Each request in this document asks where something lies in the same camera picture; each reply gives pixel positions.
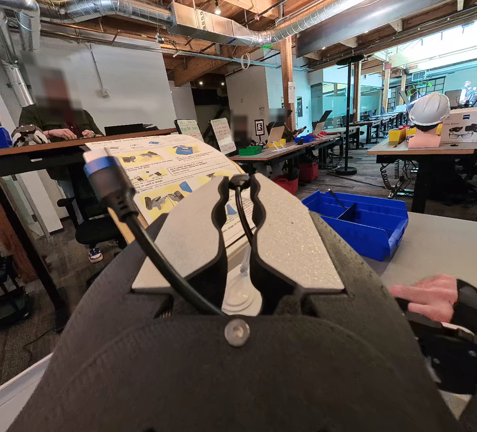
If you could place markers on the black armrest office chair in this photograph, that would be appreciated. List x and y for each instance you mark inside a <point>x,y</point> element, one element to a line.
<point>97,230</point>

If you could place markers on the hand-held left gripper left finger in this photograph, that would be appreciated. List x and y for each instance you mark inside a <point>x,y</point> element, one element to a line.
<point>179,245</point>

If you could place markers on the white hard hat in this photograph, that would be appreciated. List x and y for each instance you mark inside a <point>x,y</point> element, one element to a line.
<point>428,107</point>

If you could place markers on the yellow plastic bin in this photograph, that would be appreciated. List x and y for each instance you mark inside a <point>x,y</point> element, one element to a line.
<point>398,135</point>

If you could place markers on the black white marker sign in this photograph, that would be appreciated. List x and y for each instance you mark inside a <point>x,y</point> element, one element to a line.
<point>259,128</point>

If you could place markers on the green plastic bin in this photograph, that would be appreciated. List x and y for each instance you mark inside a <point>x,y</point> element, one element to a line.
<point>250,150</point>

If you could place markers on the long grey desk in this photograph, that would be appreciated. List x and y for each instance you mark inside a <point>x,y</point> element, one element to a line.
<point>294,145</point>

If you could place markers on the silver ventilation duct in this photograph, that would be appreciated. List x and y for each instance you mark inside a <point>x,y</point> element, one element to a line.
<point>111,7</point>

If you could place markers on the instruction sheet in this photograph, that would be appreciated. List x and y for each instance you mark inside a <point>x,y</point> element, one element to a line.
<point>167,156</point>

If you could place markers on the white product box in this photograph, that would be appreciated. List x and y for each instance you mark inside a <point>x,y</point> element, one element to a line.
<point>460,126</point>

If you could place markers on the grey top desk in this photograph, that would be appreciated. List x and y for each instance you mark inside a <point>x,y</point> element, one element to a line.
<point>428,148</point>

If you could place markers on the yellow box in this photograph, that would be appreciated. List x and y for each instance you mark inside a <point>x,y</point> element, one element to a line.
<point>276,142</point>

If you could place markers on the whiteboard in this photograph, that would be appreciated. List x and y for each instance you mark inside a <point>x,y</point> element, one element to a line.
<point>188,130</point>
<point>223,135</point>

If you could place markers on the red plastic bin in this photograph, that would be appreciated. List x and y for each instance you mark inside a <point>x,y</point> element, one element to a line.
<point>322,135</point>

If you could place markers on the small blue plastic bin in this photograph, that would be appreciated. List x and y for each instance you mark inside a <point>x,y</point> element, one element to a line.
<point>305,138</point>

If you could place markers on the pink mannequin head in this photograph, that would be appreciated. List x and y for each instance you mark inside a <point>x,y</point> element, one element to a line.
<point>425,137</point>

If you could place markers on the black and white bag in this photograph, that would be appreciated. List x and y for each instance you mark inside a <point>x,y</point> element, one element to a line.
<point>29,135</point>

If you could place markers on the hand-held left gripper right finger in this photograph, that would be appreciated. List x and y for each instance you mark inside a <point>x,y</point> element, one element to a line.
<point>298,249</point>

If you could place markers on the black monitor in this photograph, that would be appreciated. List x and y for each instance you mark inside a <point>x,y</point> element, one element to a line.
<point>126,129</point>

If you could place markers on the wooden post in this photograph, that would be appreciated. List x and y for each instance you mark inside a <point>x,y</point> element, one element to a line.
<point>287,85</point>

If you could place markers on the person's right hand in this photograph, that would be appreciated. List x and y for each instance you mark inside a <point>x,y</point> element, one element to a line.
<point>428,298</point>

